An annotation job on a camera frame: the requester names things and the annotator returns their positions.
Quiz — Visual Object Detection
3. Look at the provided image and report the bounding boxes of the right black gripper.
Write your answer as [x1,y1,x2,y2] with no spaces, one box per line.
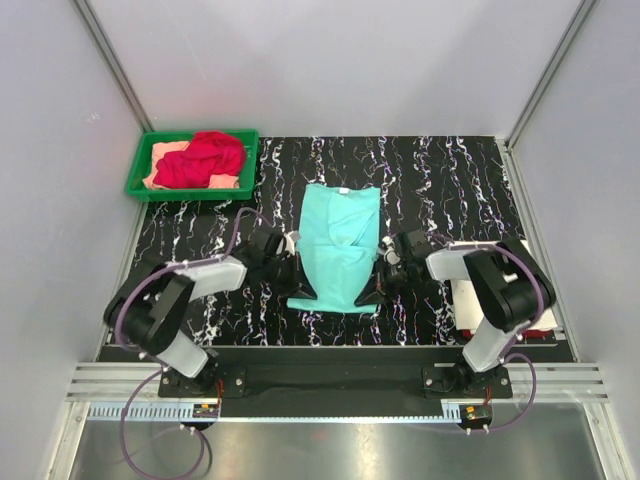
[354,255,414,306]

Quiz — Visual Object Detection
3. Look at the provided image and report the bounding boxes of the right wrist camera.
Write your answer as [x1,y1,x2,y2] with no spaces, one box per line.
[379,229,433,265]

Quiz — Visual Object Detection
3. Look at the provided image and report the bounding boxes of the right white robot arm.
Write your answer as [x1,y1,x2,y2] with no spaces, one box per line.
[354,230,557,398]

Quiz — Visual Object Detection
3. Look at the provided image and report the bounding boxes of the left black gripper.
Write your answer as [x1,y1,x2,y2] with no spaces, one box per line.
[262,251,317,300]

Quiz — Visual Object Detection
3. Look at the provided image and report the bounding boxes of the folded red t-shirt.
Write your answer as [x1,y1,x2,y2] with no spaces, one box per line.
[454,329,553,343]

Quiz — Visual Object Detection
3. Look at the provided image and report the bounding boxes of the teal t-shirt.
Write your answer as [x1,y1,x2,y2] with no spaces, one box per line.
[287,184,381,314]

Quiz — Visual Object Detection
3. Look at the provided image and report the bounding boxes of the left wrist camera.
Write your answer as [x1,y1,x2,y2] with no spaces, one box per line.
[252,230,300,258]

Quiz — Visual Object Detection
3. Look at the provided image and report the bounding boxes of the red t-shirt in bin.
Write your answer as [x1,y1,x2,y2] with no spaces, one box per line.
[155,131,246,189]

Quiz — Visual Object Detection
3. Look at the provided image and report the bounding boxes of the folded white t-shirt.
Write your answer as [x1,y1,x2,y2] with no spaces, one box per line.
[449,239,556,332]

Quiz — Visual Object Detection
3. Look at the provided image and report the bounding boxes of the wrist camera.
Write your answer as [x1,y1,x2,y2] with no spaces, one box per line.
[379,229,433,265]
[252,230,300,258]

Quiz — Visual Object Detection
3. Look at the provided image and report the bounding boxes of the peach t-shirt in bin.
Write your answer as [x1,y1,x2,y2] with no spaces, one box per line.
[143,141,240,190]

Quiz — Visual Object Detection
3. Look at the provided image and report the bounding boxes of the green plastic bin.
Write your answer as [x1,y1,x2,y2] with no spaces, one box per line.
[125,129,259,202]

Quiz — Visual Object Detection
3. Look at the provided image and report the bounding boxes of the aluminium frame rail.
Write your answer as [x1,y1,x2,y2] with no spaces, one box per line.
[67,362,608,403]

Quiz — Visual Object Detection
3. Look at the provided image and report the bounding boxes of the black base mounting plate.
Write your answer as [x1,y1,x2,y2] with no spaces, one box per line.
[159,346,513,400]

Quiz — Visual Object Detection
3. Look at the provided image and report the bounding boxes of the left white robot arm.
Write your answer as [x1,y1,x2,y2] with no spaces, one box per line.
[103,242,317,396]

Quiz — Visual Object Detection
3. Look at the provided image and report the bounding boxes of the black marble pattern mat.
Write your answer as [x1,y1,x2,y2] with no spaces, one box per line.
[130,136,524,347]

